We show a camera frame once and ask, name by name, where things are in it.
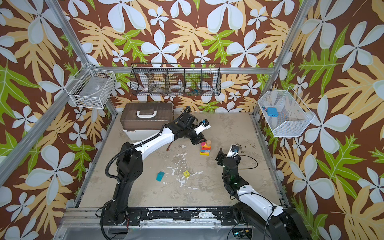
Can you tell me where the blue object in basket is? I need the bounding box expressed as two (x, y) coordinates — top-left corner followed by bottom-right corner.
(267, 107), (279, 118)

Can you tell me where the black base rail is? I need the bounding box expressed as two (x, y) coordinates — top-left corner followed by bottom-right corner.
(100, 206), (261, 227)

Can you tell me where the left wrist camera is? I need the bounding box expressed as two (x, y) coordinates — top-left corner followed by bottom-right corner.
(195, 119), (211, 135)

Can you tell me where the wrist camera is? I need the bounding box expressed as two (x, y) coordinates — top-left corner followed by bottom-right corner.
(227, 145), (241, 158)
(195, 119), (211, 135)

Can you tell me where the yellow green cube block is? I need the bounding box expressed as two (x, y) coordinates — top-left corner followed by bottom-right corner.
(183, 171), (190, 178)

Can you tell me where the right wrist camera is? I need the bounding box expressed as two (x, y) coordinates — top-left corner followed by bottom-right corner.
(227, 145), (241, 158)

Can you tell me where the white wire basket left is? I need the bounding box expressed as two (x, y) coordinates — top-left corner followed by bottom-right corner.
(68, 68), (117, 109)

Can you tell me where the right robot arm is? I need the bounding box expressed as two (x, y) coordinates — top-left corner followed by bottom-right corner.
(216, 145), (312, 240)

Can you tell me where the black wire wall basket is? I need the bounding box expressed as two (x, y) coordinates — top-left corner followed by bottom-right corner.
(129, 63), (222, 96)

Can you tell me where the teal triangular block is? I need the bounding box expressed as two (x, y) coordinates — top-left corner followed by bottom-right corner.
(156, 172), (165, 182)

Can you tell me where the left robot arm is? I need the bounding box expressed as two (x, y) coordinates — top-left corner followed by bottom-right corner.
(100, 107), (211, 227)

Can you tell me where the white mesh basket right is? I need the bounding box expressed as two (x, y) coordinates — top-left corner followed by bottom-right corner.
(258, 88), (315, 138)

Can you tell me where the brown lid white toolbox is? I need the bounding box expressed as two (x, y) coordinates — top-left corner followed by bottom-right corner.
(120, 103), (174, 142)

